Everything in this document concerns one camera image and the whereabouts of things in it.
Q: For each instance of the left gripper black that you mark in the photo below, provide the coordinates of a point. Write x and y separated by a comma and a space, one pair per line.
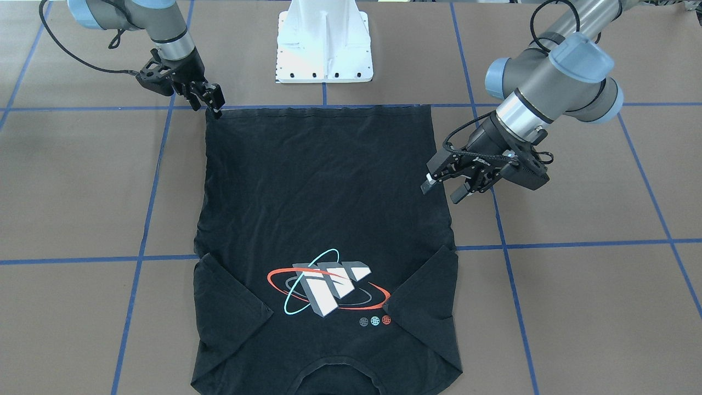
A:
490, 139

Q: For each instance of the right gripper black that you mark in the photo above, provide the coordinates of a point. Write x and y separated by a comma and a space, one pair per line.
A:
189, 72

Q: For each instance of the black graphic t-shirt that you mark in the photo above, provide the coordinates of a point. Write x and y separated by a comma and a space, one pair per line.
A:
323, 267

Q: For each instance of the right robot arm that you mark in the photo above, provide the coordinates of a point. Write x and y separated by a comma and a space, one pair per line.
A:
162, 20

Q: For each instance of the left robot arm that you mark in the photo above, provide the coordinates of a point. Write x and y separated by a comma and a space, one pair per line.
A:
563, 72

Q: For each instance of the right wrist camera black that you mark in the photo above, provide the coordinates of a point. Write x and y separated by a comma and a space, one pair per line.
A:
155, 76

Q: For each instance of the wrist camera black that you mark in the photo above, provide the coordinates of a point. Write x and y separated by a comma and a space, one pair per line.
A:
155, 76
527, 169

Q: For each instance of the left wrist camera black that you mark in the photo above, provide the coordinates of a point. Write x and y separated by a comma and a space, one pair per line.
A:
527, 169

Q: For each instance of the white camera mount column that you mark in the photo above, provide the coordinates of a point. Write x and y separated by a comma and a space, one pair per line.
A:
323, 42

